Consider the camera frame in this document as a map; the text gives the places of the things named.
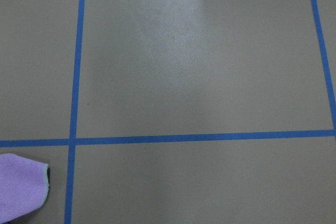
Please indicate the purple microfiber cloth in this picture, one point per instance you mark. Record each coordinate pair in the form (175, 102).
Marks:
(24, 186)

